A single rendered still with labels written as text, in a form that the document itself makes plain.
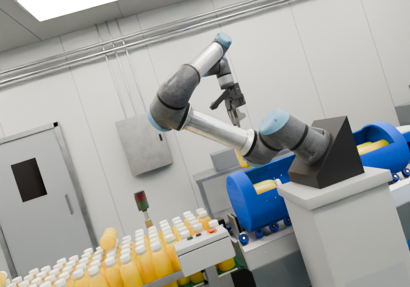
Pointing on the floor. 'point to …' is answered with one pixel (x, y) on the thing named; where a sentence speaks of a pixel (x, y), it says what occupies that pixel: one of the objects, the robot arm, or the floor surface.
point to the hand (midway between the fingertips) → (235, 126)
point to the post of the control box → (213, 276)
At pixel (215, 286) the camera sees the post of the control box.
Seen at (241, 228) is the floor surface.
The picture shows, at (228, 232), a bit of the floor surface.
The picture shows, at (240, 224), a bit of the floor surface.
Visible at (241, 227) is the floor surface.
